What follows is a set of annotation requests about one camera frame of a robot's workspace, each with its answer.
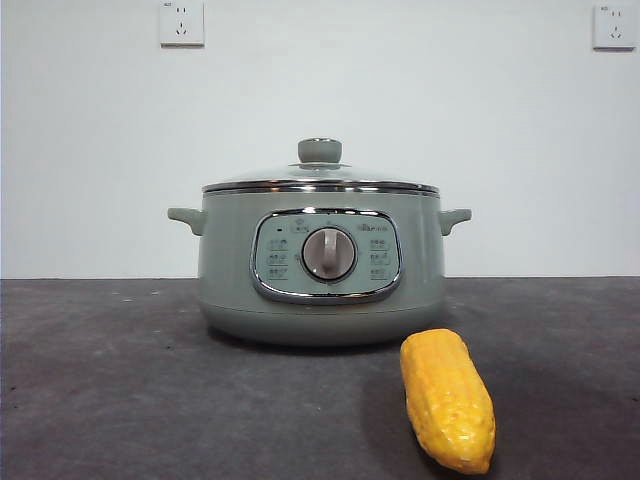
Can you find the white wall socket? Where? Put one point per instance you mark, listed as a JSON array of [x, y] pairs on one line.
[[616, 27], [182, 22]]

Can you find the glass lid with green knob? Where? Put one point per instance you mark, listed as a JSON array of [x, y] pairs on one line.
[[320, 150]]

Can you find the sage green electric pot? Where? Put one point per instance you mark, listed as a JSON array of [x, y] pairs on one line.
[[230, 280]]

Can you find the yellow corn cob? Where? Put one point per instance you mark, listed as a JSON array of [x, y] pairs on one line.
[[447, 400]]

